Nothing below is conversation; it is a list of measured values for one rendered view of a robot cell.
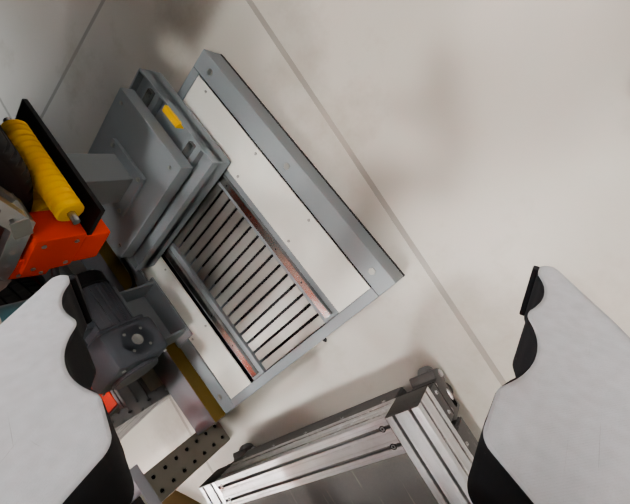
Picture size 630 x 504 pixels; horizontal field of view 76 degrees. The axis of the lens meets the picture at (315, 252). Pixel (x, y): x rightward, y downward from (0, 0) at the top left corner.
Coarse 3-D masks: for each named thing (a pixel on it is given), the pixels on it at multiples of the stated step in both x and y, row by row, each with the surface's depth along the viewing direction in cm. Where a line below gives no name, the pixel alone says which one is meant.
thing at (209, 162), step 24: (144, 72) 113; (144, 96) 113; (168, 96) 114; (168, 120) 115; (192, 120) 114; (192, 144) 108; (216, 144) 115; (216, 168) 111; (192, 192) 114; (168, 216) 123; (144, 240) 130; (168, 240) 129; (144, 264) 132
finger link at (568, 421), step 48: (528, 288) 11; (576, 288) 10; (528, 336) 9; (576, 336) 9; (624, 336) 9; (528, 384) 7; (576, 384) 7; (624, 384) 7; (528, 432) 7; (576, 432) 7; (624, 432) 7; (480, 480) 7; (528, 480) 6; (576, 480) 6; (624, 480) 6
